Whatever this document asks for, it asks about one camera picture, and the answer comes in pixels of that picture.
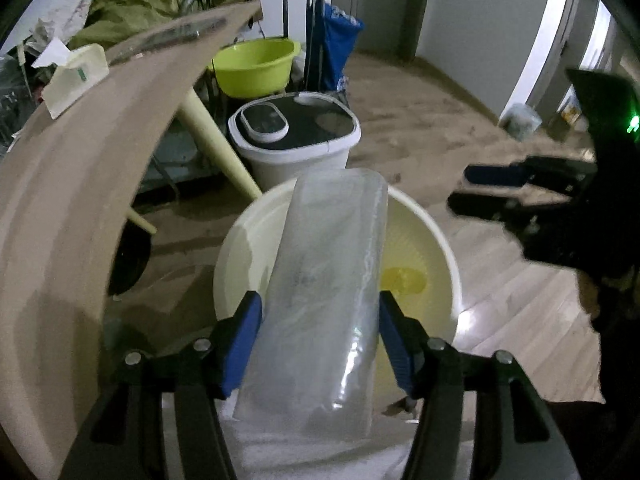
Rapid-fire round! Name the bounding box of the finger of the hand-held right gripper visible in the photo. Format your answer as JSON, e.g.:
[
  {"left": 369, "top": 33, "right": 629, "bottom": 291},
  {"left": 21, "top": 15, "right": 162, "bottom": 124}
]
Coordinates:
[
  {"left": 464, "top": 156, "right": 596, "bottom": 193},
  {"left": 446, "top": 191, "right": 538, "bottom": 226}
]

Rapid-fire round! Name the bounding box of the olive green jacket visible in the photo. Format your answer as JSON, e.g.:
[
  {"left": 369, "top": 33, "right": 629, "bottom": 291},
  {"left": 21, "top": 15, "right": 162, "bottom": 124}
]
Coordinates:
[{"left": 67, "top": 0, "right": 233, "bottom": 51}]

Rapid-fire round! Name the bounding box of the black cart frame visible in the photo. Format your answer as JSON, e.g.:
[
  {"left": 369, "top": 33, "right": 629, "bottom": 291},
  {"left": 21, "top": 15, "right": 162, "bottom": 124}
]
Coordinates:
[{"left": 302, "top": 0, "right": 331, "bottom": 93}]

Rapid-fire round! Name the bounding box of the clear plastic packet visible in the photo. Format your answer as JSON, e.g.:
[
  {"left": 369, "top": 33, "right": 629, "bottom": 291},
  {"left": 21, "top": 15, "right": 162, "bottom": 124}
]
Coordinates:
[{"left": 234, "top": 169, "right": 390, "bottom": 443}]

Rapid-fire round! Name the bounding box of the metal rack frame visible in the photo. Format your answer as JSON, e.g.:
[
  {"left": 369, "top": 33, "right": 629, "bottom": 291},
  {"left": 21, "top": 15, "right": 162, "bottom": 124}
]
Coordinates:
[{"left": 257, "top": 0, "right": 292, "bottom": 41}]

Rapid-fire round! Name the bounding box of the white bin black lid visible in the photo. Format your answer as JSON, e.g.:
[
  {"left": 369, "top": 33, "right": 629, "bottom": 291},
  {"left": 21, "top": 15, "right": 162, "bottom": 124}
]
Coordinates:
[{"left": 228, "top": 91, "right": 362, "bottom": 193}]

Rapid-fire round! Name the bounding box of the white crumpled plastic bag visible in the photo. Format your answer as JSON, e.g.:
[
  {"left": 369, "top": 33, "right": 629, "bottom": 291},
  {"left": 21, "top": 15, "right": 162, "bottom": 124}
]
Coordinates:
[{"left": 27, "top": 0, "right": 96, "bottom": 46}]

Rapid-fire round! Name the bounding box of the cream round bin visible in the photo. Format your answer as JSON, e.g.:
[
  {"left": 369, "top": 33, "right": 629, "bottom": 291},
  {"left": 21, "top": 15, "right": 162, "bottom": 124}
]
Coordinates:
[{"left": 212, "top": 180, "right": 463, "bottom": 456}]

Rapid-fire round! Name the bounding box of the white door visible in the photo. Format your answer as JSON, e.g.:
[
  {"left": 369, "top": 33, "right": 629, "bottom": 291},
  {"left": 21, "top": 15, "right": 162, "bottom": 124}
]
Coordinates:
[{"left": 497, "top": 0, "right": 613, "bottom": 126}]

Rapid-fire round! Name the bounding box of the blue bag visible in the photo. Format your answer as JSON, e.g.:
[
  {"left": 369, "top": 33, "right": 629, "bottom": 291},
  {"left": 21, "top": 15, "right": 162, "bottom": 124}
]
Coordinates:
[{"left": 320, "top": 2, "right": 366, "bottom": 93}]

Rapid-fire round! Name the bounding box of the black round object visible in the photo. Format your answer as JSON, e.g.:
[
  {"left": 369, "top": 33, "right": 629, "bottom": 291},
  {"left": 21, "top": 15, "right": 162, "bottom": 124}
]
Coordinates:
[{"left": 107, "top": 225, "right": 152, "bottom": 297}]

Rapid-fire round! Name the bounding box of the fan wrapped in plastic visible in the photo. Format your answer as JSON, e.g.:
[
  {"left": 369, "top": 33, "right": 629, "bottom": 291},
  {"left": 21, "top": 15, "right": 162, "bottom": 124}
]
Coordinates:
[{"left": 0, "top": 42, "right": 46, "bottom": 153}]

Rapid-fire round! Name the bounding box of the green plastic basin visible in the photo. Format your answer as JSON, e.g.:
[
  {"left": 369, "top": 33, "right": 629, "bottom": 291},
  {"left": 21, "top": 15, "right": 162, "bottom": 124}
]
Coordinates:
[{"left": 209, "top": 37, "right": 302, "bottom": 101}]

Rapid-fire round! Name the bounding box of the cream table leg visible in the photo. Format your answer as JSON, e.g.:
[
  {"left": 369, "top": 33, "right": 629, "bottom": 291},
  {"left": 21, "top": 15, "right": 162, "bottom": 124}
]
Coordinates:
[
  {"left": 175, "top": 87, "right": 263, "bottom": 201},
  {"left": 125, "top": 207, "right": 158, "bottom": 236}
]

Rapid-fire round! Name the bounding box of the small box on floor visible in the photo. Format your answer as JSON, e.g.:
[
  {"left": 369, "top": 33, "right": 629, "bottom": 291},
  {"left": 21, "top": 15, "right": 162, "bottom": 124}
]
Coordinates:
[{"left": 550, "top": 97, "right": 583, "bottom": 141}]

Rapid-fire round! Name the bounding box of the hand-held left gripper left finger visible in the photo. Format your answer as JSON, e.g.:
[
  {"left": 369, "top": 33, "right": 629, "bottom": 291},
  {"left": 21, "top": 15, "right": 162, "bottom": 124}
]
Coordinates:
[{"left": 60, "top": 290, "right": 263, "bottom": 480}]

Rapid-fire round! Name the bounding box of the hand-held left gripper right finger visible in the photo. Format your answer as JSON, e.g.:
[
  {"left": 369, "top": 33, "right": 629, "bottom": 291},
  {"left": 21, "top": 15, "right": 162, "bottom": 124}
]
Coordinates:
[{"left": 378, "top": 290, "right": 583, "bottom": 480}]

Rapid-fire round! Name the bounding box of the cream tissue pack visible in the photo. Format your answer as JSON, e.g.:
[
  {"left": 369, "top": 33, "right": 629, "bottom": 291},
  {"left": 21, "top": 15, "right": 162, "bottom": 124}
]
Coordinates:
[{"left": 31, "top": 37, "right": 111, "bottom": 120}]

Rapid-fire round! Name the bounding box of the clear bag on floor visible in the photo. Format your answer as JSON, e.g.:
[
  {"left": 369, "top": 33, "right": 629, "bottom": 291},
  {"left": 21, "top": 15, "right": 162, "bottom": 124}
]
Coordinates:
[{"left": 499, "top": 102, "right": 543, "bottom": 142}]

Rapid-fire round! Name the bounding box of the grey closet door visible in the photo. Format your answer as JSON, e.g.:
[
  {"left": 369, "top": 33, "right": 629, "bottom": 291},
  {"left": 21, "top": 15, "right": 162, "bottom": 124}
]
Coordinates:
[{"left": 330, "top": 0, "right": 436, "bottom": 63}]

